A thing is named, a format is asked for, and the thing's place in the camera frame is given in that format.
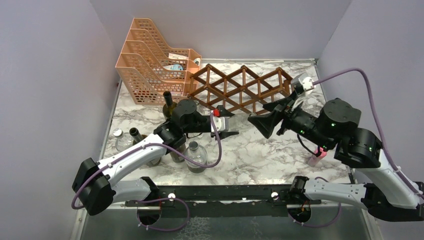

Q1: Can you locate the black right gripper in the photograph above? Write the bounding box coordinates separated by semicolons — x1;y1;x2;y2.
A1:
248;90;334;150

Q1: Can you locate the dark green wine bottle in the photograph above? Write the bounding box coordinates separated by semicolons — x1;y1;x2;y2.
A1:
169;143;186;163

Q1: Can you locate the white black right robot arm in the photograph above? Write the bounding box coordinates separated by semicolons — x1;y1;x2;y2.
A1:
248;93;424;222

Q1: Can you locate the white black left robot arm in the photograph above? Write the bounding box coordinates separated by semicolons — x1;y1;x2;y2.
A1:
71;99;234;216

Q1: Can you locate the brown wooden wine rack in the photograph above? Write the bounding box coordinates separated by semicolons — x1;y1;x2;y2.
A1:
187;63;294;115

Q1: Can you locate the green wine bottle white label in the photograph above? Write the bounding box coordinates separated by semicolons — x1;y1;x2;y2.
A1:
162;91;177;120

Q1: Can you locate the pink capped bottle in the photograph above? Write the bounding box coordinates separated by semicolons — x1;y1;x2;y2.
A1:
307;147;327;167

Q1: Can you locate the green wine bottle silver neck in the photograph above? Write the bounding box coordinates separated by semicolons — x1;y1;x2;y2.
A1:
128;127;163;168

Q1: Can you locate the clear bottle silver cap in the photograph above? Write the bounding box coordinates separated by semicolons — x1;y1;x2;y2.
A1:
112;128;133;153

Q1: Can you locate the clear round jug dark liquid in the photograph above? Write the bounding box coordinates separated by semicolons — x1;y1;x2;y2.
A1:
184;141;208;174

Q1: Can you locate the blue round item in organizer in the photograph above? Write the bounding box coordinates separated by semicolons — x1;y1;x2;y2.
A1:
163;64;184;71

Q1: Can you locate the white box in organizer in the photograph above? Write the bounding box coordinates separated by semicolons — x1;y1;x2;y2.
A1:
168;53;189;60

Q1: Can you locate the peach plastic file organizer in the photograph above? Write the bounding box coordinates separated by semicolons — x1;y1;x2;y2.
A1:
115;18;202;106

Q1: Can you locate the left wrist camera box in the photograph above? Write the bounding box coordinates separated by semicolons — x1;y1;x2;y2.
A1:
210;109;230;133

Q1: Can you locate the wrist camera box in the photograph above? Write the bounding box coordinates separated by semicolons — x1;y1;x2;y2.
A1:
290;72;316;96
210;109;230;133

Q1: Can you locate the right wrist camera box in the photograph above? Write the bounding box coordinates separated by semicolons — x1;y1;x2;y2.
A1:
290;72;316;96

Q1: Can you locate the black mounting rail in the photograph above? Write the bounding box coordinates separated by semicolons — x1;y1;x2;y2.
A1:
124;184;321;218

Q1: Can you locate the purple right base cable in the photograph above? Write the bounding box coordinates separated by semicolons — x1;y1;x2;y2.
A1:
287;177;342;229

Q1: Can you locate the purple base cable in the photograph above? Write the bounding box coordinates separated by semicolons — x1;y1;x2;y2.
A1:
136;198;190;233
287;177;342;229

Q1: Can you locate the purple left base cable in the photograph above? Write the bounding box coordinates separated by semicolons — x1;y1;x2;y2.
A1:
136;198;190;233

